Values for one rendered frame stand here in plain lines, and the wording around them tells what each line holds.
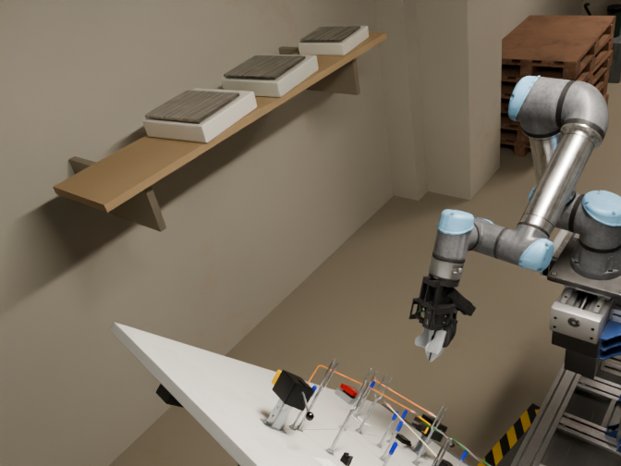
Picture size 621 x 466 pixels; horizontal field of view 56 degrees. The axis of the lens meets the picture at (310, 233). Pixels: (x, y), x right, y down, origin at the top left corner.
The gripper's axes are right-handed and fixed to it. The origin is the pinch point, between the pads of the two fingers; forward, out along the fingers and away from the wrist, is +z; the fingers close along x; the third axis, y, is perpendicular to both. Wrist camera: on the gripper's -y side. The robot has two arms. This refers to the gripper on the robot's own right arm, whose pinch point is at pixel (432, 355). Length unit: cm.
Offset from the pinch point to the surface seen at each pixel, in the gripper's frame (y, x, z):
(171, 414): -16, -172, 115
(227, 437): 67, 21, -5
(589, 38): -324, -178, -139
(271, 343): -76, -177, 82
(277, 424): 53, 14, 0
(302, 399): 50, 16, -5
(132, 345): 71, -8, -7
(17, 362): 63, -154, 65
